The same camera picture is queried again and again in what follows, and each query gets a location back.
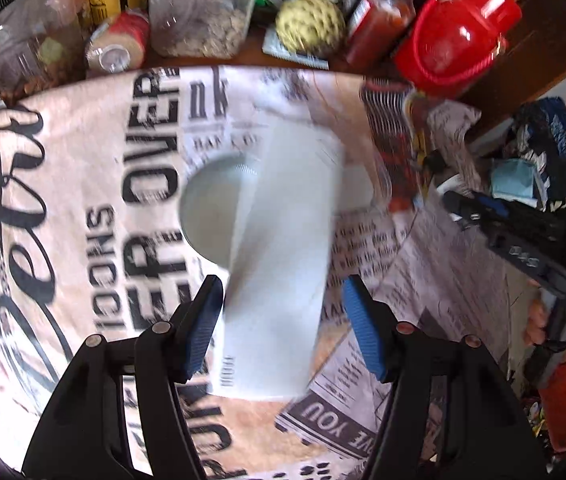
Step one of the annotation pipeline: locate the clear jar with seeds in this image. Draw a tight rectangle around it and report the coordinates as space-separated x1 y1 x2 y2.
149 0 255 58

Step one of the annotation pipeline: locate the red thermos flask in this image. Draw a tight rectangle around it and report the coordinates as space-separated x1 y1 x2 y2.
393 0 522 99

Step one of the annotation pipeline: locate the small red tin can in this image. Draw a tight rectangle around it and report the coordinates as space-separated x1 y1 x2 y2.
85 9 149 74

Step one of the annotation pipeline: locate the blue patterned bag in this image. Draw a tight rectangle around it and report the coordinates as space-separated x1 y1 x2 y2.
507 96 566 212

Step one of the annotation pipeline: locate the person's right hand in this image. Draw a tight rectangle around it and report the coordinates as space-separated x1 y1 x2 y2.
523 278 566 363

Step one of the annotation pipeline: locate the white carton box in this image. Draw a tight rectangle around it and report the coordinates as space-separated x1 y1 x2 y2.
211 117 344 401

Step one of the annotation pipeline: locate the yellow-green knobbly fruit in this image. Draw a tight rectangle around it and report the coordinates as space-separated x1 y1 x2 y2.
275 0 346 58

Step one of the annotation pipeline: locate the red sauce bottle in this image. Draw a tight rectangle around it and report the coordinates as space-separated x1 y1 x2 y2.
345 0 417 72

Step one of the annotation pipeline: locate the newspaper print tablecloth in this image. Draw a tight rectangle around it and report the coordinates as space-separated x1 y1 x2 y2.
0 66 510 479

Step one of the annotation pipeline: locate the round metal dish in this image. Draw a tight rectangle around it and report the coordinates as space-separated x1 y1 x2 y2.
179 154 260 270

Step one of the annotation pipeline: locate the dark lid snack jar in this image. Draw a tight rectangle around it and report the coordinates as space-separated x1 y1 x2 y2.
0 0 86 108

